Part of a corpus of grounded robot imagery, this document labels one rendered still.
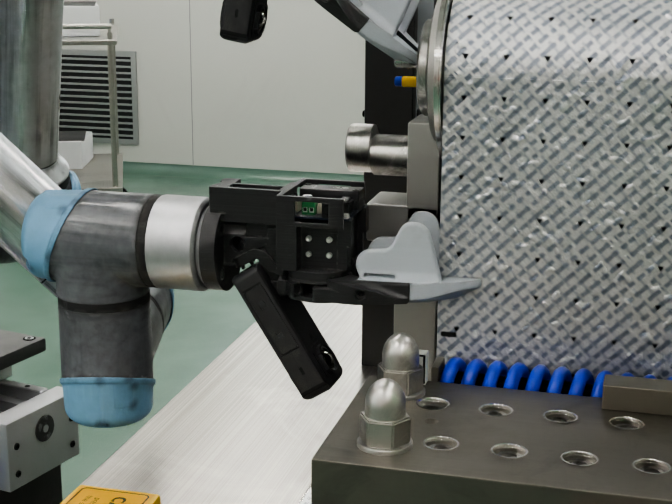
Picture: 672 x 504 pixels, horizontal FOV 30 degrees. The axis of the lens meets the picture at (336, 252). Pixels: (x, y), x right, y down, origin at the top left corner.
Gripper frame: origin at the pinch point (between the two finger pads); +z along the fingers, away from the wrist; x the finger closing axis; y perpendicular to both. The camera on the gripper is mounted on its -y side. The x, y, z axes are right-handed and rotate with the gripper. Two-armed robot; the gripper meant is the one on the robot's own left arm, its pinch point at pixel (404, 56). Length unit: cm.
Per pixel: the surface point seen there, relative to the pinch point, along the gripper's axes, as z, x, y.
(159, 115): -135, 549, -228
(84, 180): -110, 401, -218
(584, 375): 26.0, -10.9, -6.3
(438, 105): 5.0, -9.1, 0.8
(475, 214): 12.4, -8.4, -3.5
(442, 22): 1.2, -8.4, 5.4
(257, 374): 8.0, 19.5, -39.4
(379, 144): 3.0, 0.1, -6.8
